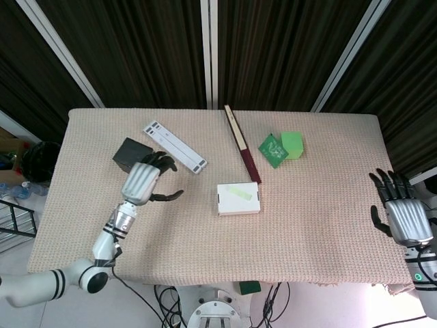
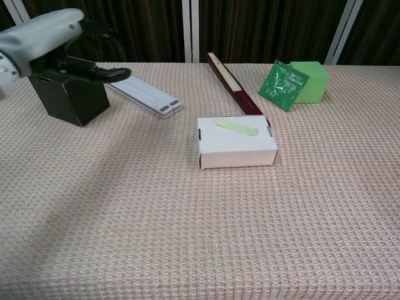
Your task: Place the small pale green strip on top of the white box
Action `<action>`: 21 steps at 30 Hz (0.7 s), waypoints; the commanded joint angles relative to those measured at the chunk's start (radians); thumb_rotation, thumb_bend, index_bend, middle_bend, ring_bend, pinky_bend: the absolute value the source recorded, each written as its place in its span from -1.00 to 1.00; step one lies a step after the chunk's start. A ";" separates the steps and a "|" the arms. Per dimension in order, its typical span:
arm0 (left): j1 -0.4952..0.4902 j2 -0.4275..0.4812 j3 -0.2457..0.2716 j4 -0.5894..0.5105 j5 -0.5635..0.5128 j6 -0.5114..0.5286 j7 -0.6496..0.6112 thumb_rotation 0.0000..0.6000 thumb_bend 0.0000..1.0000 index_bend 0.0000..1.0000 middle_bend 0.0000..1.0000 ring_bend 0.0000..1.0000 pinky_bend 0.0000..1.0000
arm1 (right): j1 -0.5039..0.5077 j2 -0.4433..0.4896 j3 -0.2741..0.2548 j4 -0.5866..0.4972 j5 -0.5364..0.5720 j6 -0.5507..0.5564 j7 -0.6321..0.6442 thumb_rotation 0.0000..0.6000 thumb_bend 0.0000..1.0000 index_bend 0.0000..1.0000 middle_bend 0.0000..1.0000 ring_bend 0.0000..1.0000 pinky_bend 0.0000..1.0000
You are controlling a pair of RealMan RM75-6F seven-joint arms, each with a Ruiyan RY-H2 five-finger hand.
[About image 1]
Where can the white cardboard box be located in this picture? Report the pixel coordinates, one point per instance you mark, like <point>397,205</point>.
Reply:
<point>239,206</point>

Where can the long white flat device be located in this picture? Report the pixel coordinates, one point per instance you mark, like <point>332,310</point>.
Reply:
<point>177,147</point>

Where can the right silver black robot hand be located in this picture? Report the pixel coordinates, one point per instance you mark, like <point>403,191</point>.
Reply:
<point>408,218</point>

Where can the white partition frame post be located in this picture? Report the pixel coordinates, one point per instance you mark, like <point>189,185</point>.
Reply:
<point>209,51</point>
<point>355,54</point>
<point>61,54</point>

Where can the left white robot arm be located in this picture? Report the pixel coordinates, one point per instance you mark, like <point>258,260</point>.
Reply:
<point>102,244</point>

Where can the small dark green block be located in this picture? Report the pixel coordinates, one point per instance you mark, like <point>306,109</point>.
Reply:
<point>249,287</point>

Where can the black metal rack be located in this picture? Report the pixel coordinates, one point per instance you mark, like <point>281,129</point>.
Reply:
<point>17,218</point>

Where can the black trash bin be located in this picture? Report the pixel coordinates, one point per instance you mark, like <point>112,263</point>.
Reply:
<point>39,162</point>

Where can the green card packet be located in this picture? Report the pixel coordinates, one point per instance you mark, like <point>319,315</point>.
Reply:
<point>272,150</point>

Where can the clear plastic water bottles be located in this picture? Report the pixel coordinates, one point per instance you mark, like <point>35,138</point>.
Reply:
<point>20,191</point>

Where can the black cube box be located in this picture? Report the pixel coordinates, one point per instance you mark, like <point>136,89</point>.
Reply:
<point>131,152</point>

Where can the light green cube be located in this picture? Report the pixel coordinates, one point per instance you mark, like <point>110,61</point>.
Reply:
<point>294,147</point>

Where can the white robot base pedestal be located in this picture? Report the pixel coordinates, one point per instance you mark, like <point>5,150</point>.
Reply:
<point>215,307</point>

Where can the pale green paper strip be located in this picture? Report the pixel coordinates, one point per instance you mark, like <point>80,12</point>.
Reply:
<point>240,192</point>

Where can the beige woven tablecloth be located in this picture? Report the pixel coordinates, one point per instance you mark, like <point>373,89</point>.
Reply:
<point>290,232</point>

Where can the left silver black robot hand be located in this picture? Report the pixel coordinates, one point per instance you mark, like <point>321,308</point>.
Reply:
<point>140,181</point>

